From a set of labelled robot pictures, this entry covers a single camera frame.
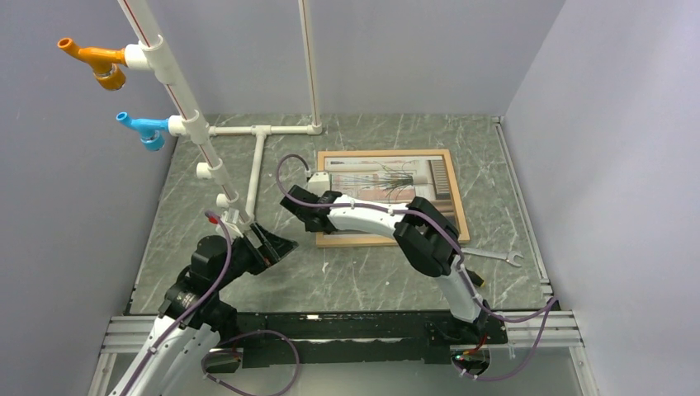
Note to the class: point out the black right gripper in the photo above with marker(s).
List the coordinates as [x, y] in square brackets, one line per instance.
[308, 228]

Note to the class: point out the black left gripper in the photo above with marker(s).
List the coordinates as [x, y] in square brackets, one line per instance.
[276, 246]

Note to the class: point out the blue pipe fitting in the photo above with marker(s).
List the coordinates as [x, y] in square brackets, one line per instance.
[150, 131]

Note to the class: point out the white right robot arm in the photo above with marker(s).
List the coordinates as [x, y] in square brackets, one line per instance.
[427, 239]

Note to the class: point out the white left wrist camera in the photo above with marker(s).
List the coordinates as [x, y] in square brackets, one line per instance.
[229, 222]

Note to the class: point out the wooden picture frame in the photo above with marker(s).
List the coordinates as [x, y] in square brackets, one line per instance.
[396, 176]

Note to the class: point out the orange pipe fitting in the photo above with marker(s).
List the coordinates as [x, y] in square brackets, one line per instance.
[104, 63]

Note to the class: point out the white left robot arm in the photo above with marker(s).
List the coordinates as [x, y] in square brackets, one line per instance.
[192, 319]

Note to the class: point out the silver open-end wrench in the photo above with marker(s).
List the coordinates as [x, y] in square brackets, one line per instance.
[510, 257]

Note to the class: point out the white pvc pipe rack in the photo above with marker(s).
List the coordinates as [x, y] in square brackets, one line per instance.
[152, 53]

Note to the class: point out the black yellow screwdriver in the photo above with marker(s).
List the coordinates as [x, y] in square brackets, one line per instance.
[475, 279]

